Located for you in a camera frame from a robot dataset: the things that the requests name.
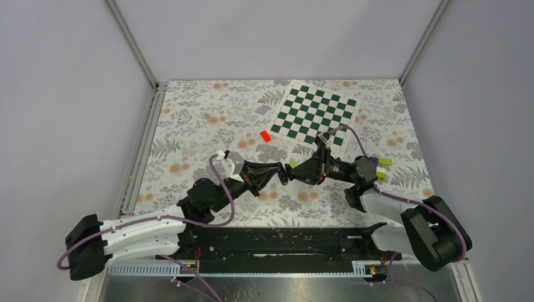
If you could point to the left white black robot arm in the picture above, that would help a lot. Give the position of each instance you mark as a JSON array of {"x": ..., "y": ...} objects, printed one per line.
[{"x": 94, "y": 244}]

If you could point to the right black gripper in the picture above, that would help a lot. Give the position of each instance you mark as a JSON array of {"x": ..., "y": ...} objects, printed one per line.
[{"x": 314, "y": 170}]

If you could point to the green white chessboard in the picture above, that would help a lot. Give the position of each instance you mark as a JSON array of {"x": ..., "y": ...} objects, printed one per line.
[{"x": 306, "y": 110}]

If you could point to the red block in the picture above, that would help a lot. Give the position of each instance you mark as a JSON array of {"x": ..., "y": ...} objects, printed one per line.
[{"x": 265, "y": 136}]

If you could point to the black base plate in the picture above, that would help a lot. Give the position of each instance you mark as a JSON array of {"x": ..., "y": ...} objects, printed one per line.
[{"x": 269, "y": 250}]

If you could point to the floral patterned table mat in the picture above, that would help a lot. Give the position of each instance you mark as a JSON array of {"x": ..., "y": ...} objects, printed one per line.
[{"x": 199, "y": 118}]

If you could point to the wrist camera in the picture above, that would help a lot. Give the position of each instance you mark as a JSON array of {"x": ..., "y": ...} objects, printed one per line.
[
  {"x": 324, "y": 139},
  {"x": 229, "y": 164}
]

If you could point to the purple green block stack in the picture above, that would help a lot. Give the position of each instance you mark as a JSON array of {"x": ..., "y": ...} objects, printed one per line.
[{"x": 382, "y": 165}]

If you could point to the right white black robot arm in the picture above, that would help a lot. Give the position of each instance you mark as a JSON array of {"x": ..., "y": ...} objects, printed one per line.
[{"x": 426, "y": 229}]

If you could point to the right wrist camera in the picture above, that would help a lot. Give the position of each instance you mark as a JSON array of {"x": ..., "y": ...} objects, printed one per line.
[{"x": 324, "y": 139}]

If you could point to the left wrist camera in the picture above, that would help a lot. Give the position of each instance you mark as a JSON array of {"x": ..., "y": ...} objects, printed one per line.
[{"x": 229, "y": 164}]

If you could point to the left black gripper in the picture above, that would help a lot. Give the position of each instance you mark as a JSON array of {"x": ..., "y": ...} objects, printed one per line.
[{"x": 258, "y": 175}]

